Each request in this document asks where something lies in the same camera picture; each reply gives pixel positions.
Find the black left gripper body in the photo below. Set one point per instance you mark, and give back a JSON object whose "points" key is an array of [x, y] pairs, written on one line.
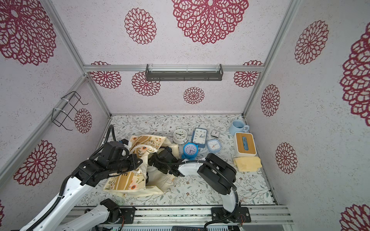
{"points": [[124, 165]]}

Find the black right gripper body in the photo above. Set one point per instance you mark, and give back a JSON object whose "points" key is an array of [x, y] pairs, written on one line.
{"points": [[157, 160]]}

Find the cream printed canvas bag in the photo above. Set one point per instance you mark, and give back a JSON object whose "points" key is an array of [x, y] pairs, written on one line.
{"points": [[146, 180]]}

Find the bright blue round alarm clock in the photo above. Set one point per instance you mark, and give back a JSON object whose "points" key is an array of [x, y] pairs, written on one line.
{"points": [[190, 151]]}

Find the white round alarm clock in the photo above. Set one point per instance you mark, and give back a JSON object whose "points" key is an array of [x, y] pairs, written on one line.
{"points": [[180, 136]]}

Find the dark blue square alarm clock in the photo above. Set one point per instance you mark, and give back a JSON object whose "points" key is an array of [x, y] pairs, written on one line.
{"points": [[199, 137]]}

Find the light blue square alarm clock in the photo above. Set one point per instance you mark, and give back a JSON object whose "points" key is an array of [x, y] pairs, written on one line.
{"points": [[214, 146]]}

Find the small grey alarm clock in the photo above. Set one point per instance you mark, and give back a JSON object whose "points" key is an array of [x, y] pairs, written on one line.
{"points": [[215, 133]]}

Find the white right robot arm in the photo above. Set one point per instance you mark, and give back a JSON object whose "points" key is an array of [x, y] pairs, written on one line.
{"points": [[220, 175]]}

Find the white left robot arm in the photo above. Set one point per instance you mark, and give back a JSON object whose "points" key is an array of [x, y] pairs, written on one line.
{"points": [[112, 159]]}

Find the black keyboard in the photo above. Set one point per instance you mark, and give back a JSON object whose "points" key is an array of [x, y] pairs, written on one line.
{"points": [[186, 228]]}

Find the light blue mug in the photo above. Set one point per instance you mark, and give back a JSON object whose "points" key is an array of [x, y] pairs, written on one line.
{"points": [[238, 126]]}

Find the white wooden tissue box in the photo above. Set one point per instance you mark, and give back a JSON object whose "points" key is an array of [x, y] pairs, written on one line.
{"points": [[244, 145]]}

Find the yellow folded cloth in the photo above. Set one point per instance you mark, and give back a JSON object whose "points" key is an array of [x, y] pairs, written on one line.
{"points": [[247, 164]]}

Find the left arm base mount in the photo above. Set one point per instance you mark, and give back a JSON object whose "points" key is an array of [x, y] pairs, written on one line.
{"points": [[124, 216]]}

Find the black wire wall rack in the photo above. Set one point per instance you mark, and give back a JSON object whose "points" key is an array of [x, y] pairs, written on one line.
{"points": [[72, 99]]}

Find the black wall shelf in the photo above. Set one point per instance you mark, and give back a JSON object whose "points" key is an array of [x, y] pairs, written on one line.
{"points": [[183, 73]]}

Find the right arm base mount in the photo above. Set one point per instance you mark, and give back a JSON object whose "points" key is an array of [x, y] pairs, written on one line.
{"points": [[241, 215]]}

